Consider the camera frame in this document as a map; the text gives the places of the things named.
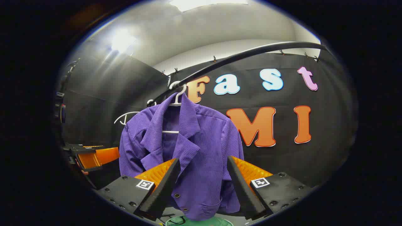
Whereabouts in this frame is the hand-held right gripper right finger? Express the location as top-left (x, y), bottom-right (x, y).
top-left (227, 155), bottom-right (314, 222)

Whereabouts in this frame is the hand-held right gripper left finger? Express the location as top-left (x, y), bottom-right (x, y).
top-left (96, 158), bottom-right (181, 222)

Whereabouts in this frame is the green laundry hamper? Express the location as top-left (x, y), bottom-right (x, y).
top-left (166, 216), bottom-right (234, 226)

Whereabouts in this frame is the purple corduroy shirt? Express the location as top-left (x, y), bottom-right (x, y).
top-left (119, 93), bottom-right (245, 221)

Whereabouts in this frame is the white plastic clothes hanger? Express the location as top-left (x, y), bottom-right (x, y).
top-left (162, 81), bottom-right (188, 134)
top-left (114, 99), bottom-right (157, 125)

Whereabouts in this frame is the black camera stand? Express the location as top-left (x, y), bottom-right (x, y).
top-left (55, 58), bottom-right (80, 126)

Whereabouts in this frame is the black clothes rail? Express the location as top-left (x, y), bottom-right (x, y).
top-left (148, 41), bottom-right (330, 107)

